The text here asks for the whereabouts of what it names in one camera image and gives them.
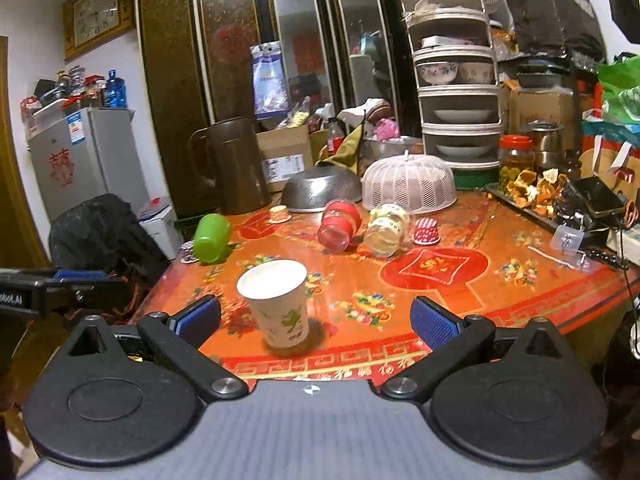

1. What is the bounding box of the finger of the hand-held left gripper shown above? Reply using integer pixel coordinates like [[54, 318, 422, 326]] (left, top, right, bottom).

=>
[[0, 268, 117, 293]]

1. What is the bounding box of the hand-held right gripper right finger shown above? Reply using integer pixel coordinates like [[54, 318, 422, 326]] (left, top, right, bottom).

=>
[[381, 296, 572, 404]]

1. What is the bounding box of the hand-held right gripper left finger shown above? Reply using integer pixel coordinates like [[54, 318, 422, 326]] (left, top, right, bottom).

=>
[[66, 294, 249, 404]]

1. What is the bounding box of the white paper cup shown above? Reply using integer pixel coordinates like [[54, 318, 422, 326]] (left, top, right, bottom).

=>
[[236, 259, 311, 350]]

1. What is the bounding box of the green plastic cup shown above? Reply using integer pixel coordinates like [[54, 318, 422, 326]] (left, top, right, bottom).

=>
[[193, 213, 233, 265]]

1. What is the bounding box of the red patterned small cup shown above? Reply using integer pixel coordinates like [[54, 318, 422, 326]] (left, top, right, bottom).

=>
[[411, 218, 441, 246]]

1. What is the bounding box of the black backpack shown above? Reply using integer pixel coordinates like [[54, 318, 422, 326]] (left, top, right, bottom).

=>
[[48, 193, 170, 283]]

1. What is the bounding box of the white carton box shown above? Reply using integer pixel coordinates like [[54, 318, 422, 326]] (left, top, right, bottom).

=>
[[136, 197, 184, 261]]

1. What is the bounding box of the clear glass jar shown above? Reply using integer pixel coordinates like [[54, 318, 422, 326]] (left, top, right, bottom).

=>
[[363, 202, 412, 257]]

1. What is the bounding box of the grey refrigerator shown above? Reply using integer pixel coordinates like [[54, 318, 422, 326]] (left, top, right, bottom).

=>
[[27, 107, 151, 224]]

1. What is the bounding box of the red glass jar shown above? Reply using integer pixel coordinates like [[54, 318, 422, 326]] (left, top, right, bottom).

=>
[[317, 199, 362, 254]]

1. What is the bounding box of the white mesh food cover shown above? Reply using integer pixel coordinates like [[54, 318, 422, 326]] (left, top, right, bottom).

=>
[[360, 151, 458, 212]]

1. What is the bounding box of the brown plastic pitcher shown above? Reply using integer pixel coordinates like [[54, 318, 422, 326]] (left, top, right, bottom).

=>
[[187, 117, 273, 216]]

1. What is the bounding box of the small clear plastic box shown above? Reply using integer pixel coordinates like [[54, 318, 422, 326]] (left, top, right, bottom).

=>
[[549, 224, 587, 254]]

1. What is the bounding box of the tray of dried orange peels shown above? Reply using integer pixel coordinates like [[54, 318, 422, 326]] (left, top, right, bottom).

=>
[[484, 167, 572, 222]]

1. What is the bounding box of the metal colander bowl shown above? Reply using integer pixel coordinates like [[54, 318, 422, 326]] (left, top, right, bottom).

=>
[[280, 165, 364, 213]]

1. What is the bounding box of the metal pot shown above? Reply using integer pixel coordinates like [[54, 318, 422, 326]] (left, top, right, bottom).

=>
[[362, 135, 425, 172]]

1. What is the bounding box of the pickle jar with red lid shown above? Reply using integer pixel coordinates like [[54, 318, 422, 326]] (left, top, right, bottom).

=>
[[498, 135, 535, 196]]

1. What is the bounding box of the cardboard box with label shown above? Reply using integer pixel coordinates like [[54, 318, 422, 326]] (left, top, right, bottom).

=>
[[256, 124, 315, 194]]

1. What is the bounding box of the blue water bottle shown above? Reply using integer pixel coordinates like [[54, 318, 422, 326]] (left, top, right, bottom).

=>
[[104, 69, 128, 110]]

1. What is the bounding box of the olive cloth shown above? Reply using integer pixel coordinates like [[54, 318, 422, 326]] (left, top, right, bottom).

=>
[[314, 124, 366, 176]]

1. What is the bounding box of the pink cloth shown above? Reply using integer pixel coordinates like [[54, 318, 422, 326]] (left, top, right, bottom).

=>
[[374, 118, 401, 141]]

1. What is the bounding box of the red drink bottle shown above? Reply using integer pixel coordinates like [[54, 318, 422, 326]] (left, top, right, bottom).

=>
[[327, 119, 347, 155]]

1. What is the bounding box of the large cardboard box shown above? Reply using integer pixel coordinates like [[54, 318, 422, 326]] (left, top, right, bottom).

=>
[[501, 82, 583, 137]]

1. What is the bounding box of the white stacked dish rack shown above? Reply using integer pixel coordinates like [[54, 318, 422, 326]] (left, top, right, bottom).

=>
[[398, 0, 503, 190]]

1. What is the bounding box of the blue and white bag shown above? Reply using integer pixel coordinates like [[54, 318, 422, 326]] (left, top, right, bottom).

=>
[[249, 40, 292, 120]]

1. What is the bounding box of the dark wardrobe with mirrors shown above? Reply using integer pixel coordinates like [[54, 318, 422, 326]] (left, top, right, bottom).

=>
[[129, 0, 418, 219]]

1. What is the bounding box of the green plastic bag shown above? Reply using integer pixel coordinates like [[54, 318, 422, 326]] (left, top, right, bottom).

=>
[[597, 54, 640, 124]]

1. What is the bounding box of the black cloth cover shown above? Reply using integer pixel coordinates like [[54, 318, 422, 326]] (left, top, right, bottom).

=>
[[501, 0, 607, 59]]

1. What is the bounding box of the black handled knife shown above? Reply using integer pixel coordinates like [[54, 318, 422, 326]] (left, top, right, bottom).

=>
[[581, 248, 632, 272]]

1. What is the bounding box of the framed wall clock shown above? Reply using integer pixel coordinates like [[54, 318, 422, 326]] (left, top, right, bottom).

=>
[[62, 0, 137, 64]]

